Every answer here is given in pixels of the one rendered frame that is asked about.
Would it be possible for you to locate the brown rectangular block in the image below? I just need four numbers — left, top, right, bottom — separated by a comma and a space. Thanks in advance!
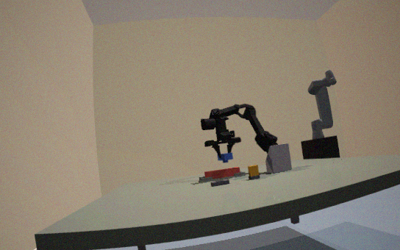
248, 165, 259, 176

